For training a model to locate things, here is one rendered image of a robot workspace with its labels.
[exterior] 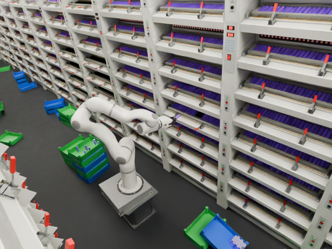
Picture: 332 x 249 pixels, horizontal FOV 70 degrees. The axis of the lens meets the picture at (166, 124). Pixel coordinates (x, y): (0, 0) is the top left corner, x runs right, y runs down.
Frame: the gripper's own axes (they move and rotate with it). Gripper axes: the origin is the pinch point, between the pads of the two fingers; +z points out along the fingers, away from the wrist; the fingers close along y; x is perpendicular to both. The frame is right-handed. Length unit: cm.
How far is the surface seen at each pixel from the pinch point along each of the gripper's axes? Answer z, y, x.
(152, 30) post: 1, 30, -59
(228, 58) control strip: 2, -35, -50
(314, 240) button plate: 31, -106, 55
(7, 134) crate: -57, 264, 105
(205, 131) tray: 19.5, -17.3, 8.3
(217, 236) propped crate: 10, -51, 82
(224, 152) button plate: 21.9, -35.2, 19.5
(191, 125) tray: 19.8, -3.7, 8.1
